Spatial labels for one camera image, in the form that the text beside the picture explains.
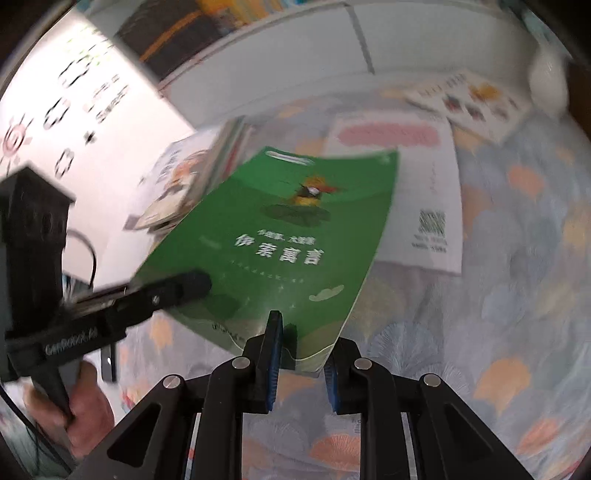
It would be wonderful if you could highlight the white thin book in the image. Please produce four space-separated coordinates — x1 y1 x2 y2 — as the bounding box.
323 113 464 278

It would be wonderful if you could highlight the person's left hand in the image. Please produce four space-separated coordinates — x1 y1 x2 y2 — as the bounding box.
23 360 116 462

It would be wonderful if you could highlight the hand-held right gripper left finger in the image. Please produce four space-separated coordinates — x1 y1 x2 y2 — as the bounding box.
69 310 284 480

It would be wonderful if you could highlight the small black remote device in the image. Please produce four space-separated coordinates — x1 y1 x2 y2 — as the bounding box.
100 344 120 383

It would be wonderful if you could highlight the white ceramic vase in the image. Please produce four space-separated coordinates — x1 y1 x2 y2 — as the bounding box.
529 44 571 118

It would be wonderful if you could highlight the white book with robed woman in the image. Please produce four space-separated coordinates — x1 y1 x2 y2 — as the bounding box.
124 117 252 232

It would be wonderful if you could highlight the white bookshelf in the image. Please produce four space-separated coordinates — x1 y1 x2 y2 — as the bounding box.
83 0 541 93

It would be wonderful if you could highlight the black lettering wall sticker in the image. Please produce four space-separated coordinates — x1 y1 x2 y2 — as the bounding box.
83 74 130 121

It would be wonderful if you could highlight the white cartoon picture book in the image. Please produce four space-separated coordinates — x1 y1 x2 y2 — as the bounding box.
404 69 534 145

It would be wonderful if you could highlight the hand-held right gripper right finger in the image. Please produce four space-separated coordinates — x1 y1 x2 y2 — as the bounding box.
323 338 536 480

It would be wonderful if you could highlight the green tree wall sticker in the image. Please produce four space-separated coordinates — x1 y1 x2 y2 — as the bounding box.
65 28 112 61

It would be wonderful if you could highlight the row of black books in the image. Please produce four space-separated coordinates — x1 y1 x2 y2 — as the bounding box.
115 0 218 79

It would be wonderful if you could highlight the pink sun wall sticker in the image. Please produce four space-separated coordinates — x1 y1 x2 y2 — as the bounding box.
0 115 35 169

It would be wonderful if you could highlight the deep green book with bird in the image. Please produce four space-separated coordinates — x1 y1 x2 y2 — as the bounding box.
131 147 400 374

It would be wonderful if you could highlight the row of yellow spined books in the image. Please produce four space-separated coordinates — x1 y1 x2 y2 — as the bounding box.
196 0 296 26

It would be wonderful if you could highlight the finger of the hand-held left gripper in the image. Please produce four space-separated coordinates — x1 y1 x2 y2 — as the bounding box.
124 270 213 324

